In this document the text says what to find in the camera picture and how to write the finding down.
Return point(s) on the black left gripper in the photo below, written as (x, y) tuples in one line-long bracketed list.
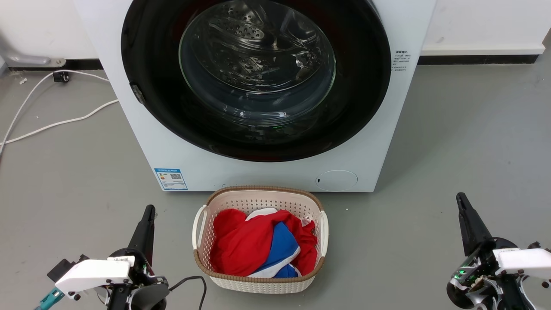
[(140, 269)]

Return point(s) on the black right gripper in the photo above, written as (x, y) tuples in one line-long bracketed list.
[(475, 267)]

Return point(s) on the black round glass washer door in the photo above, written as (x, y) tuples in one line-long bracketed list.
[(163, 107)]

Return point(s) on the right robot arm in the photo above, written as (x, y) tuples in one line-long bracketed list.
[(512, 295)]

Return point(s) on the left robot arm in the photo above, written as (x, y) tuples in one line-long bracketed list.
[(148, 297)]

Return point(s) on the white front-load washing machine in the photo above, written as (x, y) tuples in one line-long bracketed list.
[(267, 174)]

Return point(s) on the metal washer door hinge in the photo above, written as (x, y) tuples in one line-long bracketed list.
[(137, 94)]

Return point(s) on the blue energy label sticker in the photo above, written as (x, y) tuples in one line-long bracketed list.
[(171, 178)]

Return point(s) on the red blue white garment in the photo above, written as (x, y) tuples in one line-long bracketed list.
[(245, 245)]

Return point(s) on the cream plastic laundry basket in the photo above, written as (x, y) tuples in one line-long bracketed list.
[(258, 284)]

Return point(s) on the round white filter cover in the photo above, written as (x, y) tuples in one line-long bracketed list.
[(336, 180)]

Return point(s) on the black baseboard strip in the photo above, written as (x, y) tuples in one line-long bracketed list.
[(478, 59), (82, 64)]

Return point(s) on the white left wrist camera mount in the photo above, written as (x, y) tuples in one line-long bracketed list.
[(92, 273)]

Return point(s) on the grey metal floor bracket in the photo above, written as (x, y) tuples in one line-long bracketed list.
[(30, 59)]

